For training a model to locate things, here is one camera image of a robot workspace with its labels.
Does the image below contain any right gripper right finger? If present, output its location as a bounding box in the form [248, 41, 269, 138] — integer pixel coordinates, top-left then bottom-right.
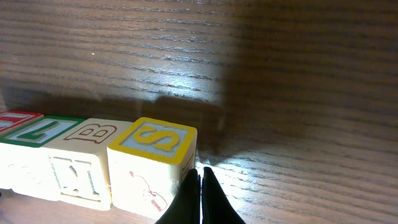
[201, 167, 246, 224]

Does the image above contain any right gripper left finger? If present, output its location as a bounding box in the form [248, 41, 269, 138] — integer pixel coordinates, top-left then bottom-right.
[155, 169, 200, 224]

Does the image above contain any red sided wooden block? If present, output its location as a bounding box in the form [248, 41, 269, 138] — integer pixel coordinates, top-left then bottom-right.
[1, 116, 84, 201]

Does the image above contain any yellow top wooden block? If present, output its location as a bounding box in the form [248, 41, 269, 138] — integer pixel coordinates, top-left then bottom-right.
[44, 118, 132, 210]

